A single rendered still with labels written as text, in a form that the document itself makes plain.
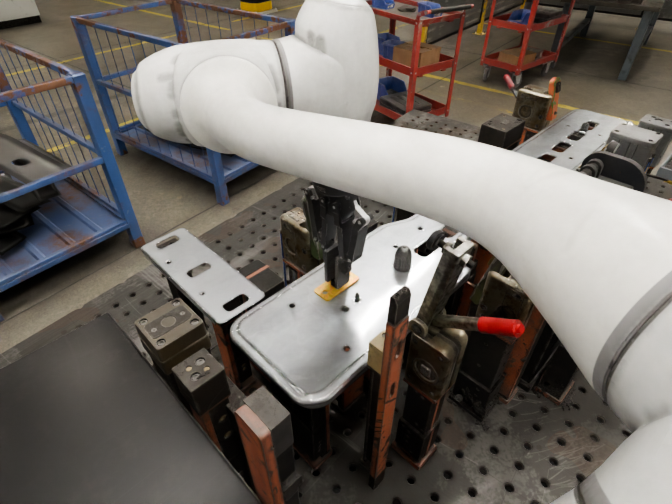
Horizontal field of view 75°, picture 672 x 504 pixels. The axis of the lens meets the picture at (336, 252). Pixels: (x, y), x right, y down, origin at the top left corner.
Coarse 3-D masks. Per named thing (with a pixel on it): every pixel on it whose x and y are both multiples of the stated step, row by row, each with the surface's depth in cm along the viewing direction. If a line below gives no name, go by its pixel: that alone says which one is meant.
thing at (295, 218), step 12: (288, 216) 88; (300, 216) 88; (288, 228) 88; (300, 228) 85; (288, 240) 91; (300, 240) 87; (288, 252) 93; (300, 252) 89; (288, 264) 95; (300, 264) 91; (312, 264) 90; (300, 276) 95
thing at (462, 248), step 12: (432, 240) 55; (456, 240) 55; (444, 252) 54; (456, 252) 53; (468, 252) 54; (444, 264) 54; (456, 264) 53; (468, 264) 53; (444, 276) 55; (456, 276) 57; (432, 288) 58; (444, 288) 56; (432, 300) 59; (444, 300) 60; (420, 312) 62; (432, 312) 60
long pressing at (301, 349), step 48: (528, 144) 123; (576, 144) 123; (384, 240) 89; (288, 288) 79; (384, 288) 78; (240, 336) 70; (288, 336) 70; (336, 336) 70; (288, 384) 64; (336, 384) 63
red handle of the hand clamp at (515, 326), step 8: (432, 320) 63; (440, 320) 62; (448, 320) 60; (456, 320) 59; (464, 320) 58; (472, 320) 58; (480, 320) 56; (488, 320) 55; (496, 320) 55; (504, 320) 54; (512, 320) 53; (456, 328) 60; (464, 328) 59; (472, 328) 58; (480, 328) 56; (488, 328) 55; (496, 328) 54; (504, 328) 53; (512, 328) 52; (520, 328) 52; (512, 336) 53
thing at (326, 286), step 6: (354, 276) 80; (324, 282) 79; (330, 282) 79; (348, 282) 79; (354, 282) 79; (318, 288) 78; (324, 288) 78; (330, 288) 78; (342, 288) 78; (318, 294) 77; (324, 294) 77; (330, 294) 77; (336, 294) 77
